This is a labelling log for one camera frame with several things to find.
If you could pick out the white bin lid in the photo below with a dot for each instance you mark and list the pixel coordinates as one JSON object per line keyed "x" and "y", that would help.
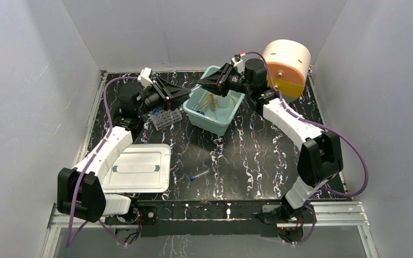
{"x": 140, "y": 169}

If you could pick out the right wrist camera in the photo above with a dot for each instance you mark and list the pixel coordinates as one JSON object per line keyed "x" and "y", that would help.
{"x": 238, "y": 63}

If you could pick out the red-cap wash bottle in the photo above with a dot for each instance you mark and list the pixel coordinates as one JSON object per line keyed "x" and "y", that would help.
{"x": 223, "y": 102}

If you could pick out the clear test tube rack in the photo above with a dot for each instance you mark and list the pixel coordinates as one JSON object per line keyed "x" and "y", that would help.
{"x": 163, "y": 118}

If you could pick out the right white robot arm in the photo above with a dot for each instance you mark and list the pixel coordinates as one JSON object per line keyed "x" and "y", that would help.
{"x": 320, "y": 157}

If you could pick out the brown test tube brush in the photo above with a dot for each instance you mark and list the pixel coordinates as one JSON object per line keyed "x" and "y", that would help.
{"x": 212, "y": 102}

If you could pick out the blue-cap test tube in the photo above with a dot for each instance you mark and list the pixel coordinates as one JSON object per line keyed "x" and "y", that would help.
{"x": 192, "y": 178}
{"x": 195, "y": 88}

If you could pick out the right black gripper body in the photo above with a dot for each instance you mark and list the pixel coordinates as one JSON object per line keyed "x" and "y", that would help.
{"x": 235, "y": 83}

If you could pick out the aluminium frame rail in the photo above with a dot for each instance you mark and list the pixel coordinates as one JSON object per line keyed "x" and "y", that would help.
{"x": 328, "y": 214}

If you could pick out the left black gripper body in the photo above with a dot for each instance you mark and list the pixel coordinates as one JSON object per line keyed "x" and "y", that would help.
{"x": 161, "y": 95}

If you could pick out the tan rubber tubing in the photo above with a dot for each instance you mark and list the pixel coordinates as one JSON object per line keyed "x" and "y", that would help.
{"x": 204, "y": 103}

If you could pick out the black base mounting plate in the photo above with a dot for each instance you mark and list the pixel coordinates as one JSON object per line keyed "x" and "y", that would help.
{"x": 206, "y": 217}

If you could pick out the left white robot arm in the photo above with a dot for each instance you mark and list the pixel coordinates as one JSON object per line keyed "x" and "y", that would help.
{"x": 79, "y": 189}

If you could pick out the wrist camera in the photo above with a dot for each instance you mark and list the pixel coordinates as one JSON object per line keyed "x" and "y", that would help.
{"x": 144, "y": 78}
{"x": 238, "y": 63}

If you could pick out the round orange yellow drawer cabinet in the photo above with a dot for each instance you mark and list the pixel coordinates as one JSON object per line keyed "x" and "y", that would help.
{"x": 289, "y": 64}

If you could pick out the light teal plastic bin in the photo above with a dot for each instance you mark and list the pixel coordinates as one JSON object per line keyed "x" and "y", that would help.
{"x": 218, "y": 121}

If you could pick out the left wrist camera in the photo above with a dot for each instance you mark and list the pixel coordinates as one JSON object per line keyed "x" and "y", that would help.
{"x": 144, "y": 78}

